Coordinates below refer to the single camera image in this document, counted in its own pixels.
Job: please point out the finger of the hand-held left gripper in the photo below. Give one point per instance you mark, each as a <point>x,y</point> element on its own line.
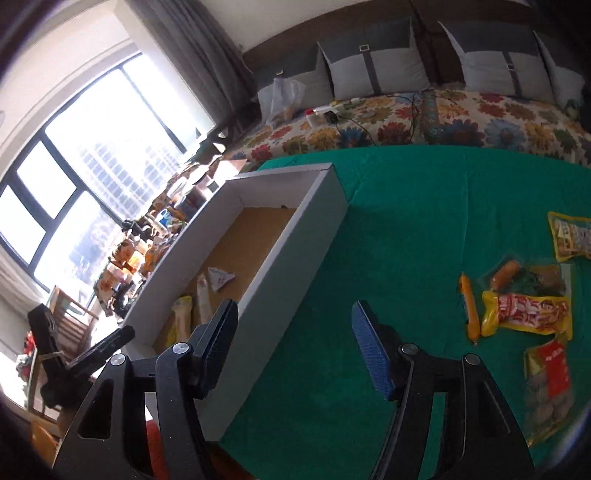
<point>104,348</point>

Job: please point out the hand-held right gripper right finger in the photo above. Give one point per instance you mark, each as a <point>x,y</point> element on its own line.
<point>371,350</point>

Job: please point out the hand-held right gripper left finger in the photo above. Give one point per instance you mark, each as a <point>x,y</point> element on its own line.
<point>217,350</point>

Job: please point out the white cardboard box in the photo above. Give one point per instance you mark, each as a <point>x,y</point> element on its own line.
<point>295,258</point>

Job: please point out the thick sausage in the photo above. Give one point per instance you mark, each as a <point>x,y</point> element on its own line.
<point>504,273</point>

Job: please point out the yellow red snack packet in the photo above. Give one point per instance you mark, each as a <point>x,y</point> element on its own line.
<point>526,314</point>

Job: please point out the pale yellow snack packet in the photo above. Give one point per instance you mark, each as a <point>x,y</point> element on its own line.
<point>182,318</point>

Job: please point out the wooden chair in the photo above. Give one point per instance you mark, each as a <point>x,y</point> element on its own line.
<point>74,309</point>

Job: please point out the long white snack packet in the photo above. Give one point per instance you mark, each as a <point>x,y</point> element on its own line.
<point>202,295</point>

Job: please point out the white triangular snack packet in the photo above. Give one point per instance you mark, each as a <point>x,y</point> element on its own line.
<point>219,278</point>

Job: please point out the thin orange sausage stick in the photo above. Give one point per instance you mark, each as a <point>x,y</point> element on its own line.
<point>470,309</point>

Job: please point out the green bed cloth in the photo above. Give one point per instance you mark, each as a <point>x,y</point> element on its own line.
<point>415,221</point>

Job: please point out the red gold meatball packet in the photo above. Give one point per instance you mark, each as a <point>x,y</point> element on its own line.
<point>549,392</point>

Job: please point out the dried fish vacuum packet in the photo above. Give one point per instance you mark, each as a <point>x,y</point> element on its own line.
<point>545,279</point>

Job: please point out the yellow-edged clear snack packet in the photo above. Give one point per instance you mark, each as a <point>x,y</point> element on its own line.
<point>572,235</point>

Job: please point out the small red-capped bottle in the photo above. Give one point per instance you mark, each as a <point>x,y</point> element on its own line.
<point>311,118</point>

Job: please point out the white power strip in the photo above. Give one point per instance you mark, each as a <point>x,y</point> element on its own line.
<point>330,109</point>

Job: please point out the clear plastic bag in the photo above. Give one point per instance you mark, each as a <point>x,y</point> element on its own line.
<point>284,97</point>

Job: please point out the grey two-tone pillow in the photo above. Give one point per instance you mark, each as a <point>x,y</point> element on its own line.
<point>374,60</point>
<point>494,60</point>
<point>309,81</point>
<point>565,78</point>

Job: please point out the grey curtain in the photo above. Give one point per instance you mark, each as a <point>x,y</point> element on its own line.
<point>194,50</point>

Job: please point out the brown wooden headboard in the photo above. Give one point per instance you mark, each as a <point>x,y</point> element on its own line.
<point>434,50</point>

